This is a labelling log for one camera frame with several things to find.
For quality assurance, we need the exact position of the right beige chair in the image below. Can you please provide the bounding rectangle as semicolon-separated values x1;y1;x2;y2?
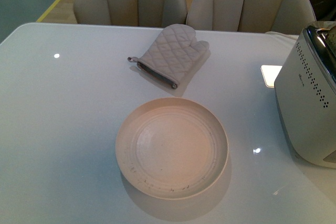
186;0;316;35

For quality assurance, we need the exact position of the white silver toaster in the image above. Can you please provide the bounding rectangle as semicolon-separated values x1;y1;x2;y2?
275;22;335;168

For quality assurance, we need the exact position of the grey quilted oven mitt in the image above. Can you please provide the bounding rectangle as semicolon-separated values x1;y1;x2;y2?
128;24;209;89

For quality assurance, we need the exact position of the bread slice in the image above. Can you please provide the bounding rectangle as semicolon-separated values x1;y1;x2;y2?
325;26;336;51

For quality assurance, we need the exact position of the beige round plate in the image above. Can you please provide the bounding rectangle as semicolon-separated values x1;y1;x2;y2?
115;97;228;200

